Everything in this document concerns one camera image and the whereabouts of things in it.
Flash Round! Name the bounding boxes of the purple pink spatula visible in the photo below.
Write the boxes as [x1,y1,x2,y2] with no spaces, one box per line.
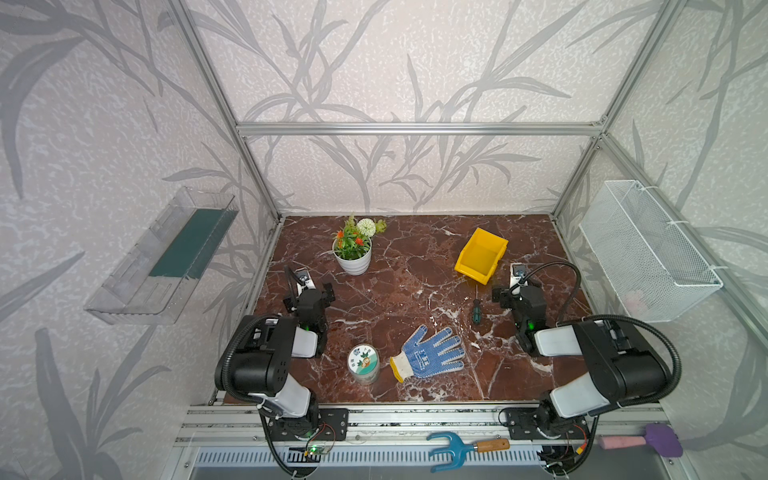
[598,423,683,458]

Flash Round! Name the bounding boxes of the round tin can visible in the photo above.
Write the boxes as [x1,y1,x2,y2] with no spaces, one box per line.
[347,344,380,385]

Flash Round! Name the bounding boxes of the green handled screwdriver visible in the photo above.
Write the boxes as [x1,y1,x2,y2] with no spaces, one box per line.
[471,299,483,325]

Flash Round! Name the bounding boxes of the blue white work glove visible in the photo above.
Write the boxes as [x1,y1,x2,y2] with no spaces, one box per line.
[389,325,465,383]

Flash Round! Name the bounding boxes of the white pot with flowers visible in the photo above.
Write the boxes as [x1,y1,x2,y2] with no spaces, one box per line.
[332,215,387,276]

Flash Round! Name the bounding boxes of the white wire mesh basket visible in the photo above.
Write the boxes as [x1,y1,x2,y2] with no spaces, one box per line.
[580,180,723,323]

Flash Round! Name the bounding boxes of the teal hand rake wooden handle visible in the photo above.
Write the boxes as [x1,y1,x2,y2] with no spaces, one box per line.
[426,432,510,473]

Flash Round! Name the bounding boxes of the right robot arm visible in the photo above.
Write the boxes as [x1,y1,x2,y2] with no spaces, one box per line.
[492,263,682,440]

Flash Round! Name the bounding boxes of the yellow plastic bin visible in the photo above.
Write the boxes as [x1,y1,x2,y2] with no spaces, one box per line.
[454,228,508,285]

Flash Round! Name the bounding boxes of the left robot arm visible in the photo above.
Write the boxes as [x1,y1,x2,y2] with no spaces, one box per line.
[214,267,349,442]

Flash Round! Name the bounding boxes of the aluminium frame rail base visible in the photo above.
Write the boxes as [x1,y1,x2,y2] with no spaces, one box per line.
[162,402,696,479]

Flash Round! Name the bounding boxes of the clear plastic wall shelf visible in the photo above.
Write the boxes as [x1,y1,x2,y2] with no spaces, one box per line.
[84,187,239,325]

